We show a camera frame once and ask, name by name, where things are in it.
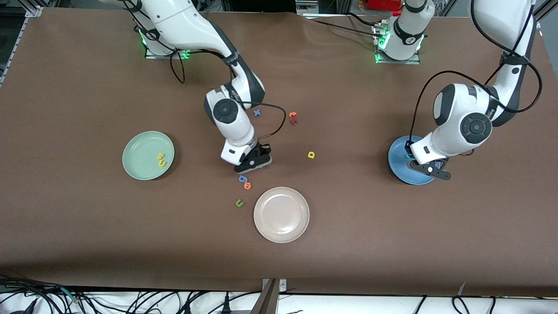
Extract blue plate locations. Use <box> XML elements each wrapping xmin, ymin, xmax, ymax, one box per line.
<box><xmin>388</xmin><ymin>136</ymin><xmax>436</xmax><ymax>185</ymax></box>

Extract beige plate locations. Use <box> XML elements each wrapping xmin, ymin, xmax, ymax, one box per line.
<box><xmin>253</xmin><ymin>187</ymin><xmax>310</xmax><ymax>243</ymax></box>

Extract green plate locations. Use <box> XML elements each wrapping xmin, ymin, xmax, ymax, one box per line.
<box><xmin>122</xmin><ymin>131</ymin><xmax>175</xmax><ymax>181</ymax></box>

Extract red object behind table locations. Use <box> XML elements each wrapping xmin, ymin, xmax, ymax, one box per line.
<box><xmin>368</xmin><ymin>0</ymin><xmax>404</xmax><ymax>11</ymax></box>

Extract brown table cover sheet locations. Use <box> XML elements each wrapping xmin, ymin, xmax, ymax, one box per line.
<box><xmin>0</xmin><ymin>8</ymin><xmax>558</xmax><ymax>298</ymax></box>

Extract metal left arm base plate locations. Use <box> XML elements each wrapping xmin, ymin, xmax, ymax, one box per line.
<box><xmin>373</xmin><ymin>20</ymin><xmax>421</xmax><ymax>65</ymax></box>

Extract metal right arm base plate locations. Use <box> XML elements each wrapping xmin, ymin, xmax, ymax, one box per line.
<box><xmin>145</xmin><ymin>46</ymin><xmax>192</xmax><ymax>59</ymax></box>

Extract black cable on table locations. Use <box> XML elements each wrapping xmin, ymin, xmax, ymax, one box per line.
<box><xmin>310</xmin><ymin>12</ymin><xmax>384</xmax><ymax>36</ymax></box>

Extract metal table bracket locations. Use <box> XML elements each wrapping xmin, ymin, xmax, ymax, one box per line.
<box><xmin>251</xmin><ymin>278</ymin><xmax>288</xmax><ymax>314</ymax></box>

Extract aluminium frame profile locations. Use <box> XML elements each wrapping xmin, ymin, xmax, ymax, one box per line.
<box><xmin>17</xmin><ymin>0</ymin><xmax>44</xmax><ymax>18</ymax></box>
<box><xmin>535</xmin><ymin>0</ymin><xmax>558</xmax><ymax>30</ymax></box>

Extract thick black floor cable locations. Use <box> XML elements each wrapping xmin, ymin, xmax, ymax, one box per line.
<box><xmin>0</xmin><ymin>274</ymin><xmax>88</xmax><ymax>314</ymax></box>

